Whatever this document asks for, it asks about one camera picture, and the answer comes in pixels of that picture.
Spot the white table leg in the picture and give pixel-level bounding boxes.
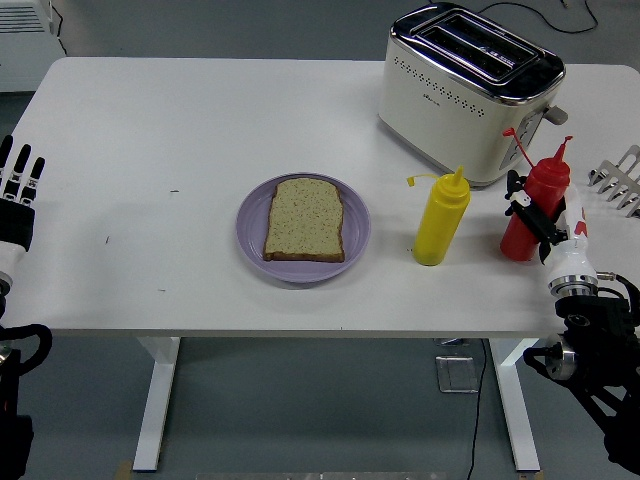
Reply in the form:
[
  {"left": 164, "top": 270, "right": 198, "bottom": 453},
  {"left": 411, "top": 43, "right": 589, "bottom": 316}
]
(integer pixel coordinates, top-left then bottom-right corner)
[
  {"left": 132, "top": 337, "right": 181, "bottom": 472},
  {"left": 488, "top": 338, "right": 541, "bottom": 472}
]

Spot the slice of bread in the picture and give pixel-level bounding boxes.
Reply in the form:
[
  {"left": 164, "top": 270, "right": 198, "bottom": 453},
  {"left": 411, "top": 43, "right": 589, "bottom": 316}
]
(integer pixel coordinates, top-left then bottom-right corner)
[{"left": 262, "top": 177, "right": 346, "bottom": 264}]

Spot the purple round plate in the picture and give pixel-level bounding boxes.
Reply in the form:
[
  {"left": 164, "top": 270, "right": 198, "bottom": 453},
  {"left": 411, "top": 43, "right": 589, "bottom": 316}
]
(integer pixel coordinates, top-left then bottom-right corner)
[{"left": 235, "top": 172, "right": 372, "bottom": 285}]

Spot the white ribbed appliance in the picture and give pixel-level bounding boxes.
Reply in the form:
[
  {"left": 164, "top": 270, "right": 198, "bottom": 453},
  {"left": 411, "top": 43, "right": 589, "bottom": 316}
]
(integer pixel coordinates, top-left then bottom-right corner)
[{"left": 0, "top": 0, "right": 69, "bottom": 94}]

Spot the metal floor socket plate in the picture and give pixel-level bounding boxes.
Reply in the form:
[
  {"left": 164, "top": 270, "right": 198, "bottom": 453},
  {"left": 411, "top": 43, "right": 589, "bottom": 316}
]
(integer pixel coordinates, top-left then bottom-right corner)
[{"left": 434, "top": 354, "right": 480, "bottom": 395}]

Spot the yellow squeeze bottle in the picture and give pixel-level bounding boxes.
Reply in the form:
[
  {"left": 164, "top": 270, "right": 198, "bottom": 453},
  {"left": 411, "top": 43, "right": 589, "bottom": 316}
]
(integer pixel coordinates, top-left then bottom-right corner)
[{"left": 405, "top": 166, "right": 471, "bottom": 267}]

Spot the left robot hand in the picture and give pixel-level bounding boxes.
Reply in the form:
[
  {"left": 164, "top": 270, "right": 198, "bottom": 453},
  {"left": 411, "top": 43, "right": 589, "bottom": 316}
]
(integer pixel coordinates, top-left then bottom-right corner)
[{"left": 0, "top": 134, "right": 46, "bottom": 281}]

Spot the black floor cable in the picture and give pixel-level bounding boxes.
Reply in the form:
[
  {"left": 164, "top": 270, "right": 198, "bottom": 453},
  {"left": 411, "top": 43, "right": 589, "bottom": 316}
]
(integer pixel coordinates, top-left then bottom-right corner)
[{"left": 464, "top": 339, "right": 489, "bottom": 480}]

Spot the black power cord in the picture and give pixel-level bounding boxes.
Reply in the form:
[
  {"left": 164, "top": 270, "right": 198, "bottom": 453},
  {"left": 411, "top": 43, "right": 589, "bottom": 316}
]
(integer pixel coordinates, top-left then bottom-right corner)
[{"left": 472, "top": 0, "right": 599, "bottom": 35}]

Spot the metal toast rack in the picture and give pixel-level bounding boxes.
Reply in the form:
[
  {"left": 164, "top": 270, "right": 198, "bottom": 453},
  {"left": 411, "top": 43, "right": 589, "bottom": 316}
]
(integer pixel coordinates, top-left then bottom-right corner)
[{"left": 587, "top": 144, "right": 640, "bottom": 219}]

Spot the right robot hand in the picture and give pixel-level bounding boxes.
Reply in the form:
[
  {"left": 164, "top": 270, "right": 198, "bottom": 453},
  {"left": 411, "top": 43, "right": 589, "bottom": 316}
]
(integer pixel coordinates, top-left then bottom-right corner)
[{"left": 504, "top": 169, "right": 598, "bottom": 287}]

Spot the thin black cable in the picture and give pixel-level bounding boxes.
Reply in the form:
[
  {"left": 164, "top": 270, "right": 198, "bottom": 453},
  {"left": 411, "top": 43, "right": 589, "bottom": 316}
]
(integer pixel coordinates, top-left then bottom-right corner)
[{"left": 49, "top": 0, "right": 69, "bottom": 57}]

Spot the cream and chrome toaster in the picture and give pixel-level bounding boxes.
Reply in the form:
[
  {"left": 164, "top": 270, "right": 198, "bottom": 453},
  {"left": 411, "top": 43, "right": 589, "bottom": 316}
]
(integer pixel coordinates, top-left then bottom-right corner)
[{"left": 377, "top": 2, "right": 569, "bottom": 189}]

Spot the red squeeze bottle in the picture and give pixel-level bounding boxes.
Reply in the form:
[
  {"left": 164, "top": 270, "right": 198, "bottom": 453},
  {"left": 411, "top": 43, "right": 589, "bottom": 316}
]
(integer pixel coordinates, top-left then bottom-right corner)
[{"left": 499, "top": 127, "right": 574, "bottom": 262}]

